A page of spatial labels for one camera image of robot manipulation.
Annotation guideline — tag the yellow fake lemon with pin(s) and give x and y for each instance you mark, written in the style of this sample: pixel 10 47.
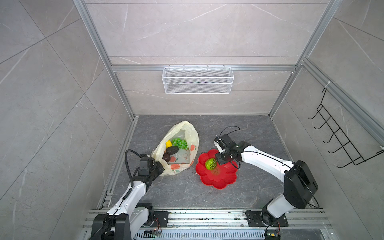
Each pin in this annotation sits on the yellow fake lemon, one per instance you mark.
pixel 169 144

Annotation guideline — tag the white wire mesh basket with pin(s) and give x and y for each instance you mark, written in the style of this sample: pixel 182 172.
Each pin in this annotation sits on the white wire mesh basket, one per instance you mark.
pixel 197 80

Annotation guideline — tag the dark brown fake fruit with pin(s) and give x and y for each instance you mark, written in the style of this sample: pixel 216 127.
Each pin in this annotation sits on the dark brown fake fruit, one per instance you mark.
pixel 166 157

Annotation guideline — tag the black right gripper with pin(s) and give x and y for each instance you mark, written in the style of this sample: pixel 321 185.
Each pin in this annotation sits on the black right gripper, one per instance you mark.
pixel 217 156

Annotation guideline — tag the black wire hook rack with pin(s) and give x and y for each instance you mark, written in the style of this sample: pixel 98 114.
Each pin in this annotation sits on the black wire hook rack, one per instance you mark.
pixel 339 136

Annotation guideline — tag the green fake grapes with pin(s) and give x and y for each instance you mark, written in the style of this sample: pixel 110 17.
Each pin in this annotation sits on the green fake grapes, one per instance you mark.
pixel 181 143

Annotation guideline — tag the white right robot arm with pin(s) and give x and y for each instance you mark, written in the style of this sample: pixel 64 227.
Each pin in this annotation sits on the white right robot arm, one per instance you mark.
pixel 299 182

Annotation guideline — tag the red flower-shaped plastic bowl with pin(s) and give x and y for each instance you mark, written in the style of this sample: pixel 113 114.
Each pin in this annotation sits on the red flower-shaped plastic bowl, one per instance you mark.
pixel 220 177

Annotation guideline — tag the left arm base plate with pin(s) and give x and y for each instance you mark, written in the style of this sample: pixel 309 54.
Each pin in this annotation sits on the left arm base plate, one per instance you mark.
pixel 160 218

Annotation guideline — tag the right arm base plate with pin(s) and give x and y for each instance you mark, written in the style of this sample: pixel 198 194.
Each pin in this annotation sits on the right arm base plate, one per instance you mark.
pixel 255 220

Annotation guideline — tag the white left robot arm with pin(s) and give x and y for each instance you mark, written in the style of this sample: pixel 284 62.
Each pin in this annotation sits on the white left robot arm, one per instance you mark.
pixel 127 216

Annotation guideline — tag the green spotted fake fruit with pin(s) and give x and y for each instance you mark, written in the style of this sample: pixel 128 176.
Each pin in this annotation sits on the green spotted fake fruit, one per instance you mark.
pixel 211 164

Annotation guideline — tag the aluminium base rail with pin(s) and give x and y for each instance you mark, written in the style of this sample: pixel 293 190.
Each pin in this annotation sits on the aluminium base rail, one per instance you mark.
pixel 232 224

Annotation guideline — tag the dark fake avocado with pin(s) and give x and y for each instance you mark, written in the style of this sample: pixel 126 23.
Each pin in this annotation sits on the dark fake avocado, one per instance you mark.
pixel 172 150

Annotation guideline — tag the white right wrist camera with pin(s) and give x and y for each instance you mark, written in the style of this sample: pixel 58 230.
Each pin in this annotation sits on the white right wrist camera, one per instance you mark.
pixel 219 148

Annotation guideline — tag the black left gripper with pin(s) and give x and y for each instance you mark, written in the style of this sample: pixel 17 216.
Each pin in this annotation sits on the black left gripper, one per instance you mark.
pixel 159 166

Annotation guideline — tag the cream plastic shopping bag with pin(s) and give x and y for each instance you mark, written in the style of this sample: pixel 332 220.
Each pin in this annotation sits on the cream plastic shopping bag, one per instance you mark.
pixel 183 159

